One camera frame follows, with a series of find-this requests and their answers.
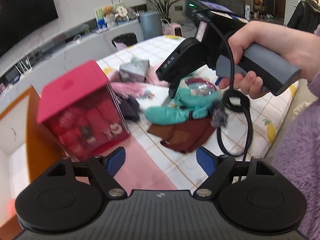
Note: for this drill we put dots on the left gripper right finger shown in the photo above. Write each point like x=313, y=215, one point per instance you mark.
x=219, y=172

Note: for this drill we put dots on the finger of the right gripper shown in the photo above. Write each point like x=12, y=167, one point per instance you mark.
x=173, y=87

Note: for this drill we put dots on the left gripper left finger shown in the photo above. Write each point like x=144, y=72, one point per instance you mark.
x=103, y=169

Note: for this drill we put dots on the teal plush toy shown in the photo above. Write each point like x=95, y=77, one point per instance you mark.
x=196, y=100

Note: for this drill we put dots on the grey cloth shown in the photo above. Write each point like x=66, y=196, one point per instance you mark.
x=134, y=71

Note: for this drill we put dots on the maroon brown fabric piece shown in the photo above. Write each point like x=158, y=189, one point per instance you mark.
x=185, y=137

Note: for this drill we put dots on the pink cloth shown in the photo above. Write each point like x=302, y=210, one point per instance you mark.
x=152, y=78

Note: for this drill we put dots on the dark navy cap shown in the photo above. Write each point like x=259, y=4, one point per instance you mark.
x=130, y=108

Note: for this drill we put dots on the pink foam ball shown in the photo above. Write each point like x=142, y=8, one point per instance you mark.
x=11, y=211

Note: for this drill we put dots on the purple fuzzy sleeve forearm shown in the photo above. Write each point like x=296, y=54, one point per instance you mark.
x=298, y=153

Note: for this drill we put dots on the person's right hand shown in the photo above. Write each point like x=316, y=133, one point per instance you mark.
x=298, y=47

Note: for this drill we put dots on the pink small heater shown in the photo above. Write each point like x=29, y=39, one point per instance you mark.
x=172, y=29

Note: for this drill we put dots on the pink fringed scarf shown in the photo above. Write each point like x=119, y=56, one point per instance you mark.
x=132, y=89

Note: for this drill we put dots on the green leafy potted plant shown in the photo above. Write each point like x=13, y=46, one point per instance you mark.
x=163, y=7

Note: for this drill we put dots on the grey round trash can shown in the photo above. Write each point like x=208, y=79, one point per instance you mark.
x=151, y=24

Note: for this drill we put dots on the red lidded clear box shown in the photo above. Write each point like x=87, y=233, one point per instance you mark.
x=81, y=112

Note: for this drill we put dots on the pink bin with black bag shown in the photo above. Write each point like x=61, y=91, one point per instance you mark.
x=124, y=40

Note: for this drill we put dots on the orange white storage box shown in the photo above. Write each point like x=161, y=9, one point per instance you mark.
x=27, y=150

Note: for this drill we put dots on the brown teddy bear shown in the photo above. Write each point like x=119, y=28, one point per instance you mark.
x=108, y=14

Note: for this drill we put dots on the white wifi router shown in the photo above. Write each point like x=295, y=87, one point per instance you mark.
x=24, y=66

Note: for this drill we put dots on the black curved television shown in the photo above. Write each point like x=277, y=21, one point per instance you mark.
x=19, y=18

